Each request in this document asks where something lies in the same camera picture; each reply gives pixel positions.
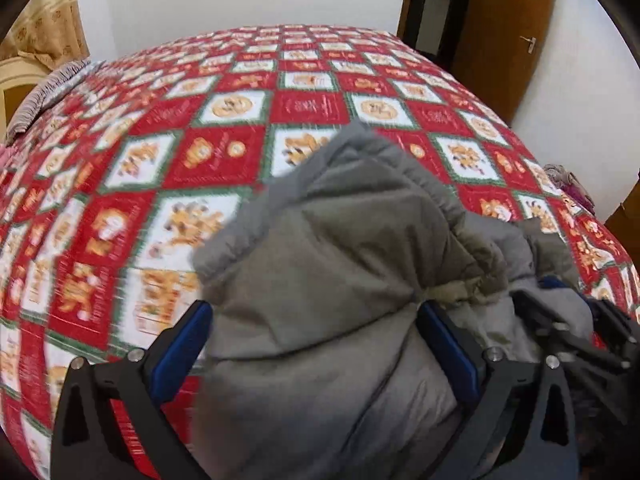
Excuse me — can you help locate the grey quilted down jacket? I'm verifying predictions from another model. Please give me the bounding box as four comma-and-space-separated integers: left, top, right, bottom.
192, 122, 594, 479

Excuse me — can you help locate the red teddy bear bedspread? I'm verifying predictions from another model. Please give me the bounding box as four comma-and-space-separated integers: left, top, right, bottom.
1, 25, 639, 479

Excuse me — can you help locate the cream wooden headboard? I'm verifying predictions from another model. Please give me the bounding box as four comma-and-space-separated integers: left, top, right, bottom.
0, 56, 50, 133

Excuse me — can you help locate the brown wooden door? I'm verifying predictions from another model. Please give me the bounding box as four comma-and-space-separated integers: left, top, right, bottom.
451, 0, 555, 125

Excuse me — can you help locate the grey striped pillow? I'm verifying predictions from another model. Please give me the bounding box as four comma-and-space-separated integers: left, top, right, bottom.
4, 60, 105, 145

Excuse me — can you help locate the tan patterned curtain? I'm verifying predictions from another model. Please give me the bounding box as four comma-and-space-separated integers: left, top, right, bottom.
1, 0, 89, 70

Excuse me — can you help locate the metal door handle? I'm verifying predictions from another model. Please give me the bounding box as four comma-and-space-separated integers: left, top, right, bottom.
521, 36, 537, 54

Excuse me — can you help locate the dark brown door frame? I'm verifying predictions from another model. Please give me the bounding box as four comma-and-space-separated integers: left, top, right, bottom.
397, 0, 470, 70

